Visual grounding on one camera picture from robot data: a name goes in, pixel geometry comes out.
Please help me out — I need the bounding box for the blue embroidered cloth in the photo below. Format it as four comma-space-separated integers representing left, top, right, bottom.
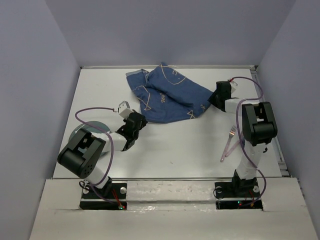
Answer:
125, 62, 213, 124

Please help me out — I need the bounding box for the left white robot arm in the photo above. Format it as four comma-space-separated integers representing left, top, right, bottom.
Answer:
57, 111, 148, 198

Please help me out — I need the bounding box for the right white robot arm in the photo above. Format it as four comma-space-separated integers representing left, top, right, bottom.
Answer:
208, 77, 278, 201

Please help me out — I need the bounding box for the teal ceramic plate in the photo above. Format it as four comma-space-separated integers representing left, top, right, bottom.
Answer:
68, 121, 111, 142

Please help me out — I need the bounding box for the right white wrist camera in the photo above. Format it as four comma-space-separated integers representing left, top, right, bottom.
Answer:
227, 79, 238, 94

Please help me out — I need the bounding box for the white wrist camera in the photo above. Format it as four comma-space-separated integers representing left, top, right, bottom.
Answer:
116, 101, 134, 119
227, 79, 238, 94

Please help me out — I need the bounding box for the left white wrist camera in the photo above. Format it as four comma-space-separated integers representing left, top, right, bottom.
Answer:
116, 101, 134, 119

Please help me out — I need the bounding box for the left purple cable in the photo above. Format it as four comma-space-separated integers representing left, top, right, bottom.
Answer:
74, 107, 125, 208

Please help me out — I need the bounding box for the pink handled fork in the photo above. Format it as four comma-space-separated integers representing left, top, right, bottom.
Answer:
220, 125, 237, 163

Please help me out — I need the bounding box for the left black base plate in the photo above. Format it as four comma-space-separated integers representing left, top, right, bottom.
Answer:
79, 180, 128, 211

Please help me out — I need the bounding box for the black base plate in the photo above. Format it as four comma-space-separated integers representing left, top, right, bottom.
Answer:
212, 181, 263, 210
79, 180, 128, 211

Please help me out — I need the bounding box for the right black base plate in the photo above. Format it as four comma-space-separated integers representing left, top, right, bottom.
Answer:
212, 181, 263, 210

